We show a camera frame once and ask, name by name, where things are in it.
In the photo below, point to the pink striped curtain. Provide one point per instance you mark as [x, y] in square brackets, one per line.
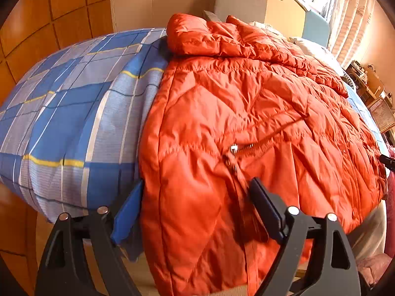
[349, 22]

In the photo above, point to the orange puffer jacket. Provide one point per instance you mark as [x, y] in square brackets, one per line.
[236, 102]

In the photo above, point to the wooden side table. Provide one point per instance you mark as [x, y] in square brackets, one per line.
[367, 83]

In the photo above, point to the red ruffled cloth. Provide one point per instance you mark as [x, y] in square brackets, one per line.
[378, 237]

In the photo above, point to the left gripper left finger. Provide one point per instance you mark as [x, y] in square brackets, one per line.
[79, 247]

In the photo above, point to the wooden rattan chair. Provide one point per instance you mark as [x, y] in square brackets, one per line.
[382, 114]

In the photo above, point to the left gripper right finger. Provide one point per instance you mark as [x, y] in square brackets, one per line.
[314, 256]

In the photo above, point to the grey yellow blue headboard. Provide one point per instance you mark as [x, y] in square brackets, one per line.
[288, 17]

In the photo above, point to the blue plaid bed sheet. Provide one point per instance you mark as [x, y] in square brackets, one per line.
[71, 128]

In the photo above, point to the white deer print pillow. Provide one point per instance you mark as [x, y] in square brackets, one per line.
[319, 52]

